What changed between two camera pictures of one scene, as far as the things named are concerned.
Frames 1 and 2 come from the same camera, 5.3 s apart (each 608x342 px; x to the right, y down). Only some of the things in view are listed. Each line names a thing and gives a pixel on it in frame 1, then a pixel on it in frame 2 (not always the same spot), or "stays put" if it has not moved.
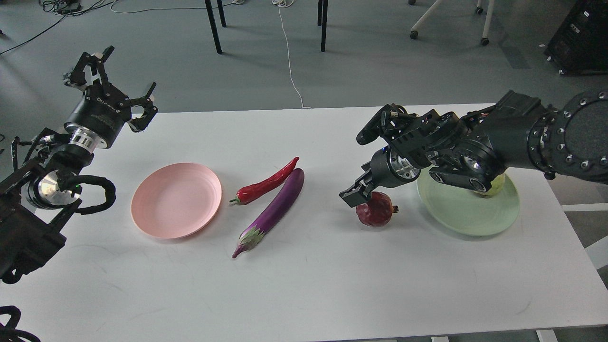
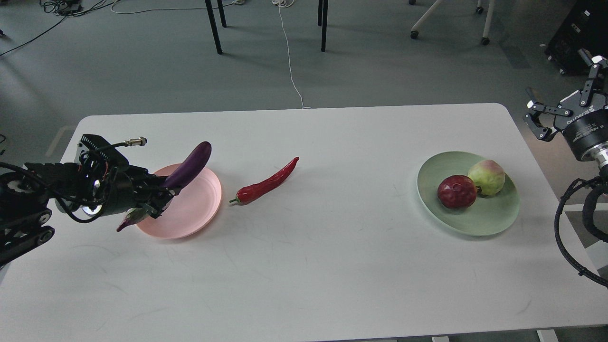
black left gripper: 99,115 -> 126,188
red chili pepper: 248,192 stays put
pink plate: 175,200 stays put
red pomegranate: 378,211 -> 456,191
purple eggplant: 280,207 -> 189,169
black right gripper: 386,169 -> 585,125
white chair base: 485,40 stays put
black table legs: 217,42 stays put
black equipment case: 580,47 stays put
